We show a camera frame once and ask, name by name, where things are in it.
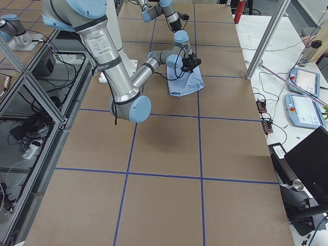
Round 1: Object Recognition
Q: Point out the lower teach pendant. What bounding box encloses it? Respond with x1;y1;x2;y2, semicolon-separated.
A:
284;94;326;129

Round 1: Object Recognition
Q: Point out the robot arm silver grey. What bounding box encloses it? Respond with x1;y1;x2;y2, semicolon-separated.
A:
129;0;189;33
42;1;201;123

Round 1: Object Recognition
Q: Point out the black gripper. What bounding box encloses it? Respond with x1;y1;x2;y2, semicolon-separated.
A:
182;64;196;73
169;20;182;32

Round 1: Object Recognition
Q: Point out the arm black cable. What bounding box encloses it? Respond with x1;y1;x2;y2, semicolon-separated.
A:
111;43;192;126

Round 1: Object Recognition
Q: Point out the clear water bottle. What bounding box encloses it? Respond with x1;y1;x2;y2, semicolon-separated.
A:
298;40;322;67

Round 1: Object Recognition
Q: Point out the aluminium frame post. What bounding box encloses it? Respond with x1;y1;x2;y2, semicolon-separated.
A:
245;0;291;80

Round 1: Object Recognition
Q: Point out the upper teach pendant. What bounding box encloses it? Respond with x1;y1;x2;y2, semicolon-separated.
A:
288;68;320;97

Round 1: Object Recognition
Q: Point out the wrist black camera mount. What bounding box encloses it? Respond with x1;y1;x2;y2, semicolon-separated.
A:
183;53;201;66
179;13;190;21

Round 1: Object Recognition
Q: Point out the black camera stand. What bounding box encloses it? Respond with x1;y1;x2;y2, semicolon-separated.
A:
268;143;327;236

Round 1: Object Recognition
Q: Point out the orange black connector box lower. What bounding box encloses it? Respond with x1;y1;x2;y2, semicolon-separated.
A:
261;118;273;135

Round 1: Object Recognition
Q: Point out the red cylinder bottle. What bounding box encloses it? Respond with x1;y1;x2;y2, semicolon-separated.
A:
234;0;246;24

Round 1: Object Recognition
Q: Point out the teach pendant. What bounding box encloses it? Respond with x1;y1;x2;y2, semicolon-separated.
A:
284;94;326;129
288;68;320;97

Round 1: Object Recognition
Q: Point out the black control box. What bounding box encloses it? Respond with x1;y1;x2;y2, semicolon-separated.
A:
32;49;56;76

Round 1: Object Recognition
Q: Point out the orange black connector box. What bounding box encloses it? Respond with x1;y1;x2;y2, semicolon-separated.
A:
261;118;273;135
256;100;267;113

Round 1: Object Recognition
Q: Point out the light blue t-shirt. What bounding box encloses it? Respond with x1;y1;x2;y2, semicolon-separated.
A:
167;66;205;97

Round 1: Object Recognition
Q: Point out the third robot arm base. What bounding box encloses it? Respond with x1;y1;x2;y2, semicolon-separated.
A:
1;14;43;51

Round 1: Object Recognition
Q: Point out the black laptop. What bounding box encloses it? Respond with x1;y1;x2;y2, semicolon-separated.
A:
285;126;327;204

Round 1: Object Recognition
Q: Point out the aluminium frame rail structure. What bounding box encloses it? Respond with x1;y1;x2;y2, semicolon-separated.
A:
1;31;93;245

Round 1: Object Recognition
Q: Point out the orange black connector box upper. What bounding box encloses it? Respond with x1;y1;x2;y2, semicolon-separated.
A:
256;100;267;113

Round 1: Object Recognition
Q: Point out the white power strip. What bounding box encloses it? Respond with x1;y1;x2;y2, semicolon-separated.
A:
22;142;41;159

